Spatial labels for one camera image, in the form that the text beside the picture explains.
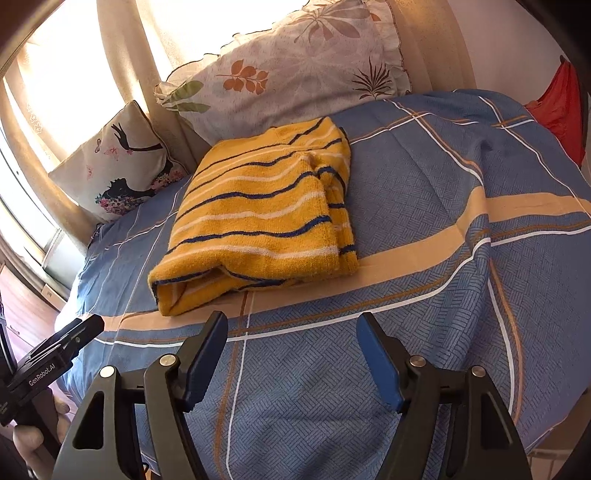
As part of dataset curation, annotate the left hand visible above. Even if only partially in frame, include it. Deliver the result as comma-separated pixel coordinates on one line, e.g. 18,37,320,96
12,396,71,479

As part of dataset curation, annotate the beige window curtain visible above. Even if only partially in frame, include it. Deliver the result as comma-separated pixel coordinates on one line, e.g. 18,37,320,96
0,0,477,245

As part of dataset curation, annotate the floral leaf print pillow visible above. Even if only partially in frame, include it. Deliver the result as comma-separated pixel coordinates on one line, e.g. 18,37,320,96
154,1,412,145

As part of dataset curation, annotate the blue plaid bed cover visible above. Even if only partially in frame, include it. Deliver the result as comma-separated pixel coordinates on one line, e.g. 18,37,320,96
58,90,590,479

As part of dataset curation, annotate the yellow striped knit sweater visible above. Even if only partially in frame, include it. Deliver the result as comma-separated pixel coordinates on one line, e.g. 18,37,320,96
147,117,359,316

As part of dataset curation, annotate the red cloth bag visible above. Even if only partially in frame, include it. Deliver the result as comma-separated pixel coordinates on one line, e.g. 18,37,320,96
525,56,585,167

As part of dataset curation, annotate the lady silhouette print cushion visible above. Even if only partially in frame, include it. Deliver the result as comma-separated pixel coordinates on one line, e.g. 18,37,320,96
49,101,187,223

